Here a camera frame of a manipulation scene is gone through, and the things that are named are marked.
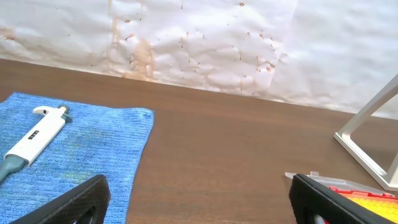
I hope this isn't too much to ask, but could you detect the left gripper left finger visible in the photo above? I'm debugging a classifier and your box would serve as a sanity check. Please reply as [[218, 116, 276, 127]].
[[9, 174, 112, 224]]

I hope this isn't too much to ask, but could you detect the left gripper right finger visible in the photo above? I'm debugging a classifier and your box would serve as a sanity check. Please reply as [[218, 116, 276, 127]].
[[288, 173, 398, 224]]

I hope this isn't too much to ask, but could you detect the red and yellow tip box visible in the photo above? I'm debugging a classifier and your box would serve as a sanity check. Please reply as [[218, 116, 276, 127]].
[[285, 170, 398, 224]]

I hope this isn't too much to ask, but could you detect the white and blue stand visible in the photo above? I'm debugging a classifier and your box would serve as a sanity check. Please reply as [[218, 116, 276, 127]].
[[333, 73, 398, 192]]

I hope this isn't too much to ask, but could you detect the blue cloth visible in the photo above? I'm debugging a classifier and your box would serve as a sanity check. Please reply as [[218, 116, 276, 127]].
[[0, 91, 155, 224]]

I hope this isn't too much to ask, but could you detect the white pipette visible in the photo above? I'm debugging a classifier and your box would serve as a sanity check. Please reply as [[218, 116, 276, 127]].
[[0, 104, 73, 184]]

